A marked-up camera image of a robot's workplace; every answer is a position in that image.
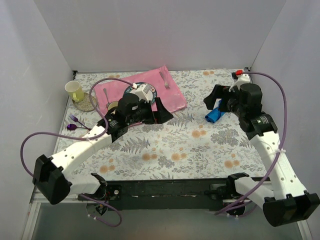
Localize blue cloth napkin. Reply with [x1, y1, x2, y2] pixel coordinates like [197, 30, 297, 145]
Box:
[204, 99, 225, 123]

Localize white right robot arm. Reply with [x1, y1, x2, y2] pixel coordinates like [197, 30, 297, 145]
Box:
[203, 83, 320, 227]

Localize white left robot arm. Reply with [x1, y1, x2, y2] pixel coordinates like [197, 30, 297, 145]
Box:
[32, 93, 174, 205]

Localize silver spoon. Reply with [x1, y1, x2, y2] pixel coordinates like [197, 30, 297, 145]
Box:
[103, 88, 110, 108]

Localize white plate green rim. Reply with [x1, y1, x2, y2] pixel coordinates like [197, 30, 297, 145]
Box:
[123, 82, 158, 105]

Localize pink satin placemat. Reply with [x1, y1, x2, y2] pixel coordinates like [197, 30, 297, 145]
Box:
[94, 65, 187, 114]

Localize silver fork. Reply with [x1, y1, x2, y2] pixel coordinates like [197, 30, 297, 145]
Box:
[159, 71, 170, 89]

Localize round speckled coaster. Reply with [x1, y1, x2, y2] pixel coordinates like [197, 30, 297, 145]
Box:
[72, 92, 95, 112]

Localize purple plastic fork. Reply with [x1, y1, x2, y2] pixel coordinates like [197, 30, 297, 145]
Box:
[68, 114, 85, 127]

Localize purple plastic spoon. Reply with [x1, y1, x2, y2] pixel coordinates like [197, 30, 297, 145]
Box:
[66, 123, 91, 131]

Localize yellow mug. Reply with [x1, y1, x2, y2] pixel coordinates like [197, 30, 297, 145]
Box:
[64, 80, 85, 103]

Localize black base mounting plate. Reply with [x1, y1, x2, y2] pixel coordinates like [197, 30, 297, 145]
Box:
[77, 179, 257, 211]

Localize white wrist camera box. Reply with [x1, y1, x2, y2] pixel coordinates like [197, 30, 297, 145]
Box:
[131, 83, 153, 102]

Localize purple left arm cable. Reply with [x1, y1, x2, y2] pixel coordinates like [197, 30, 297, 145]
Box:
[20, 77, 137, 228]

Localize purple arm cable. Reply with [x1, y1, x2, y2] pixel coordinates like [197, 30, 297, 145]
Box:
[20, 77, 137, 228]
[214, 71, 288, 217]

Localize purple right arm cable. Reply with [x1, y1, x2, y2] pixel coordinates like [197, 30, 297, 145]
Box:
[214, 71, 288, 217]

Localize aluminium front frame rail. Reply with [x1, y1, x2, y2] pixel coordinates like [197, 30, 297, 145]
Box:
[30, 181, 273, 204]

